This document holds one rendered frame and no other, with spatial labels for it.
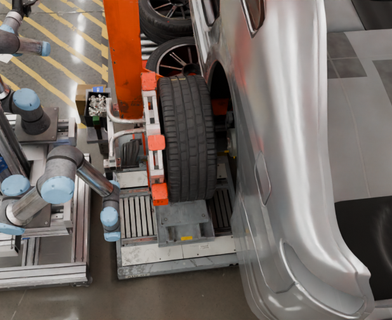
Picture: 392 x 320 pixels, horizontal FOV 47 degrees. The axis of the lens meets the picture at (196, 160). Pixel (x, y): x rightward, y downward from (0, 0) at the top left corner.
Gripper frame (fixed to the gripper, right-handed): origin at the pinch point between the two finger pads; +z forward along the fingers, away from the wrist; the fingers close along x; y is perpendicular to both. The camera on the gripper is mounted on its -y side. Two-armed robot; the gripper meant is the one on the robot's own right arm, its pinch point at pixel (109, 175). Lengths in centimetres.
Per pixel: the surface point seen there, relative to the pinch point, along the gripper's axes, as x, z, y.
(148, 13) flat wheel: -33, 157, -33
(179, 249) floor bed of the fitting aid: -36, -15, -75
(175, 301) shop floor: -29, -45, -83
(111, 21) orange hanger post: -9, 55, 50
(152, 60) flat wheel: -32, 108, -32
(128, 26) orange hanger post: -17, 55, 46
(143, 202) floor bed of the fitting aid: -16, 21, -77
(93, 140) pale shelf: 11, 49, -38
